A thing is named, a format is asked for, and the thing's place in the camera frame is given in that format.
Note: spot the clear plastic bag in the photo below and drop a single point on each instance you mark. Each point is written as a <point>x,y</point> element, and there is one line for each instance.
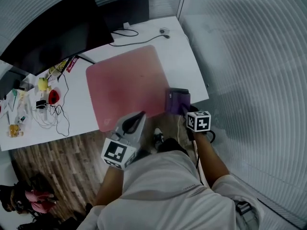
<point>22,106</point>

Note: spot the white wall plug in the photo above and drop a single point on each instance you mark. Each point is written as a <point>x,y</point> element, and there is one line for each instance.
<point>127,26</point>

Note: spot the small white adapter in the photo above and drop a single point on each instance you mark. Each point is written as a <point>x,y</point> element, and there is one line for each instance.
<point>164,30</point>

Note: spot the red round object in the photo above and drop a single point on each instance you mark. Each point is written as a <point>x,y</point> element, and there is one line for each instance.
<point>54,96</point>

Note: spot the red label packet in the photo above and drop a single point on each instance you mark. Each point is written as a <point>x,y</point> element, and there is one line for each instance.
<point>71,65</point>

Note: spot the person's left forearm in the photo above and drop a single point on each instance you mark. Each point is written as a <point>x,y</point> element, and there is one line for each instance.
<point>110,186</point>

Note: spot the person's right forearm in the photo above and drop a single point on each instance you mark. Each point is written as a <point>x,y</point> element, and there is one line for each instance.
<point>211,162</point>

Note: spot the orange snack pack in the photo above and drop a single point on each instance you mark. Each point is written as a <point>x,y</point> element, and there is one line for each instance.
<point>15,130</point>

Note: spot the purple cloth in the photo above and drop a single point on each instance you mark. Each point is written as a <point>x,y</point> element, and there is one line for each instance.
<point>175,102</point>

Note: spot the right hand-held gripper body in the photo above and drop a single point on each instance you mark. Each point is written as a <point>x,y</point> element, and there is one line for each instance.
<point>199,122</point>

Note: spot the black charger block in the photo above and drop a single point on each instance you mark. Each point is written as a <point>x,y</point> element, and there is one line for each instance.
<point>40,104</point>

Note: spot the yellow plush toy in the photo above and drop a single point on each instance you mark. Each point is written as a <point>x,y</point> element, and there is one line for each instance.
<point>43,84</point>

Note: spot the white sneaker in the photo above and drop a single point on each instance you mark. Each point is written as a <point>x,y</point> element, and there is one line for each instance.
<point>158,138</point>

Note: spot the person's white shirt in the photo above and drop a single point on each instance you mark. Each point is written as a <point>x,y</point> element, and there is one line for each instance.
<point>163,200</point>

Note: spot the yellow packet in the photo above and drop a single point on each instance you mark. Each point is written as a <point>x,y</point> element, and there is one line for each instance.
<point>57,68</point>

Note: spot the white printed card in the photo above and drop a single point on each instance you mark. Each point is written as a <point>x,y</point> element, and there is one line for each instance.
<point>52,80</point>

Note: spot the person's black trousers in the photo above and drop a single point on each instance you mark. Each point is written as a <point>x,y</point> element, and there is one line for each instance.
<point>172,146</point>

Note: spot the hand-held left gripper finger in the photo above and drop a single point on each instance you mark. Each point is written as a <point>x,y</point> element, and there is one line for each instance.
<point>139,135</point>
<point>118,128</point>

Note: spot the black flat panel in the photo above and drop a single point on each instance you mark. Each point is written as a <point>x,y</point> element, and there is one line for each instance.
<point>127,11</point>

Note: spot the pink desk mat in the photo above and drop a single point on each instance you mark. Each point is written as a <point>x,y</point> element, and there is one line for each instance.
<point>124,85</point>

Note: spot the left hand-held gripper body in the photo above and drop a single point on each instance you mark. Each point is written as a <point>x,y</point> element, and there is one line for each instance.
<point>117,152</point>

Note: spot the black office chair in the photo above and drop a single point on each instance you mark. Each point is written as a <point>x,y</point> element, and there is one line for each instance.
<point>36,181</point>

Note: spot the black computer monitor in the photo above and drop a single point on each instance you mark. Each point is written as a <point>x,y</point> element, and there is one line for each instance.
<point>55,30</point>

